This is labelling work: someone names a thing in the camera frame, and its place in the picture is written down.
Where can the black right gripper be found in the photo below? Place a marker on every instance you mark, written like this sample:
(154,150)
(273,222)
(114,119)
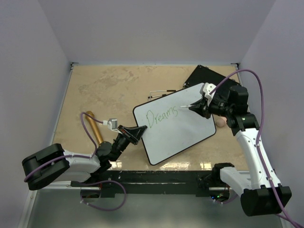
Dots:
(200,110)

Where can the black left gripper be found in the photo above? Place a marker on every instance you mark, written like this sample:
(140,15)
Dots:
(132,134)

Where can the white whiteboard black frame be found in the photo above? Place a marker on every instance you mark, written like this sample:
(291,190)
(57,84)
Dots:
(171,127)

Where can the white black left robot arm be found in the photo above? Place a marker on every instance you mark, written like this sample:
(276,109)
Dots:
(54,164)

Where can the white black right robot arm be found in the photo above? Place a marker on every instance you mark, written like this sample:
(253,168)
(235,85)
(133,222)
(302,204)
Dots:
(263,193)

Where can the pink beige cylinder toy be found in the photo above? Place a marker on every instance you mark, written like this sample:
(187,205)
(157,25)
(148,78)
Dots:
(221,122)

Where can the black ribbed board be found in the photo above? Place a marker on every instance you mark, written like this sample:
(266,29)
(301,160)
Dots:
(202,74)

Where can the gold toy microphone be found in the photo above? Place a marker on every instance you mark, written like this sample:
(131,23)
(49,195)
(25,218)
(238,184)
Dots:
(98,136)

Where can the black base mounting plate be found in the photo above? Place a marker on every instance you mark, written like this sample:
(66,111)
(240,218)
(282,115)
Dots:
(198,183)

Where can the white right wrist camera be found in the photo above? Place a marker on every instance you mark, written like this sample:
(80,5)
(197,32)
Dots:
(206,91)

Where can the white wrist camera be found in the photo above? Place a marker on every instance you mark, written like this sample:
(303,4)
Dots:
(112,124)
(206,91)

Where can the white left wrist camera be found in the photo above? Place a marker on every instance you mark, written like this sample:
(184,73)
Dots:
(112,124)

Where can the black wire whiteboard stand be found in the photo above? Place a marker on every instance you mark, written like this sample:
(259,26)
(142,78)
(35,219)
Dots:
(159,93)

